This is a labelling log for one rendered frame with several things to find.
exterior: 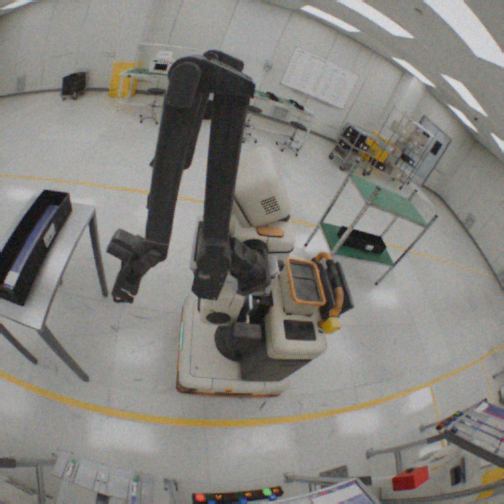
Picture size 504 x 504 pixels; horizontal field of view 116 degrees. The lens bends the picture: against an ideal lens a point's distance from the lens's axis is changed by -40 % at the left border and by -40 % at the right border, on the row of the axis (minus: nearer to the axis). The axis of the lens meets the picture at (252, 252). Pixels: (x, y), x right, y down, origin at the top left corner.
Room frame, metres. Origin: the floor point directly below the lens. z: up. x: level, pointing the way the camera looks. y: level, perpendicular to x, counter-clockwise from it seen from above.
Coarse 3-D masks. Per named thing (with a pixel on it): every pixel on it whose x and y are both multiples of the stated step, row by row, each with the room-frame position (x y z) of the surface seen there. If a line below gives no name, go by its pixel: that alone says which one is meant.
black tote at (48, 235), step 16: (48, 192) 0.57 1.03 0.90; (64, 192) 0.61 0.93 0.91; (32, 208) 0.44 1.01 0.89; (64, 208) 0.56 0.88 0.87; (32, 224) 0.41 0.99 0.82; (48, 224) 0.42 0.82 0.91; (16, 240) 0.28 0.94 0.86; (48, 240) 0.39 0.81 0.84; (0, 256) 0.16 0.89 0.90; (16, 256) 0.24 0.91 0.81; (32, 256) 0.26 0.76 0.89; (0, 272) 0.12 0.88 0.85; (32, 272) 0.23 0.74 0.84; (0, 288) 0.07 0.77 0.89; (16, 288) 0.12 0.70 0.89
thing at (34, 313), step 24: (72, 216) 0.60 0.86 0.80; (72, 240) 0.49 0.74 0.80; (96, 240) 0.69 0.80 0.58; (48, 264) 0.32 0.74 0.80; (96, 264) 0.68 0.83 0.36; (48, 288) 0.23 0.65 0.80; (0, 312) 0.00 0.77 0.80; (24, 312) 0.08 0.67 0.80; (48, 312) 0.16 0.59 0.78; (48, 336) 0.09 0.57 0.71; (72, 360) 0.11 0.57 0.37
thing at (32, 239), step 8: (48, 208) 0.53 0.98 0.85; (56, 208) 0.56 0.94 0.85; (48, 216) 0.49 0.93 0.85; (40, 224) 0.43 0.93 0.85; (32, 232) 0.37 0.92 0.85; (40, 232) 0.40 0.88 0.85; (32, 240) 0.34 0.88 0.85; (24, 248) 0.28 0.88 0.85; (32, 248) 0.31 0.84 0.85; (24, 256) 0.25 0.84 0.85; (16, 264) 0.20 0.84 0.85; (16, 272) 0.18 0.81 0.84; (8, 280) 0.12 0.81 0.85
